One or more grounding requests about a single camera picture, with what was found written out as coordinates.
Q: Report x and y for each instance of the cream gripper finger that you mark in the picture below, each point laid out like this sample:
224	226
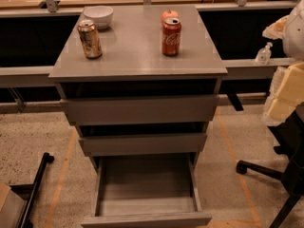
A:
275	30
286	93

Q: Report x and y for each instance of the red coke can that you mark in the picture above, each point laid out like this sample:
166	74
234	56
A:
171	35

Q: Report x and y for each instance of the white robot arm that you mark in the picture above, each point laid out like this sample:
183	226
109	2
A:
293	41

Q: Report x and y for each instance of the grey middle drawer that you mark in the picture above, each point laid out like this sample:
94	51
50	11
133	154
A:
143	144

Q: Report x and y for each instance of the grey drawer cabinet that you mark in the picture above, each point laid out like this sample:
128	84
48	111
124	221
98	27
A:
132	65

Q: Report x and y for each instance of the gold white soda can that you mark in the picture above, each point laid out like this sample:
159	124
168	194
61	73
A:
89	37

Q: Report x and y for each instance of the open grey bottom drawer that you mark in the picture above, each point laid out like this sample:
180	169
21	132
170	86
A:
146	191

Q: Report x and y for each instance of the grey top drawer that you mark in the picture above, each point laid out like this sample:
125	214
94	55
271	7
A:
141	110

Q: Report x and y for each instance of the clear sanitizer bottle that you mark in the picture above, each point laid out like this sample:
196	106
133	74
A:
263	56

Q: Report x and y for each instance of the red apple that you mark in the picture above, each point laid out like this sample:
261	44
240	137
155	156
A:
169	14

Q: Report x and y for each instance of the white bowl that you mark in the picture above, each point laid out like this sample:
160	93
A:
100	15

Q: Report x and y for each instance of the grey desk rail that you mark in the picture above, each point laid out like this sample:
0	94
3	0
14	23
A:
37	76

